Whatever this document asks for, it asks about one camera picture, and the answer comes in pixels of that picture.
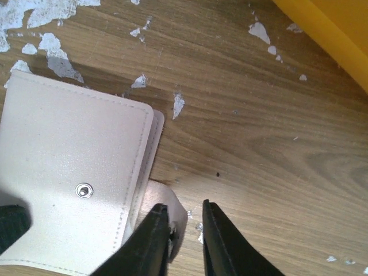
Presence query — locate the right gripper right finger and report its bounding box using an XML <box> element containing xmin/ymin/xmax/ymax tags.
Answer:
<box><xmin>202</xmin><ymin>200</ymin><xmax>283</xmax><ymax>275</ymax></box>

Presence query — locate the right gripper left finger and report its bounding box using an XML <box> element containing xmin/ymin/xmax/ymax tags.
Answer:
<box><xmin>92</xmin><ymin>204</ymin><xmax>170</xmax><ymax>276</ymax></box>

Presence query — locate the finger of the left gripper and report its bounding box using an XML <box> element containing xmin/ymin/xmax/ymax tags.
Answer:
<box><xmin>0</xmin><ymin>205</ymin><xmax>32</xmax><ymax>254</ymax></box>

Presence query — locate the orange card bin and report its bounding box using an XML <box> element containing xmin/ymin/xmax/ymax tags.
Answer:
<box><xmin>274</xmin><ymin>1</ymin><xmax>367</xmax><ymax>91</ymax></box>

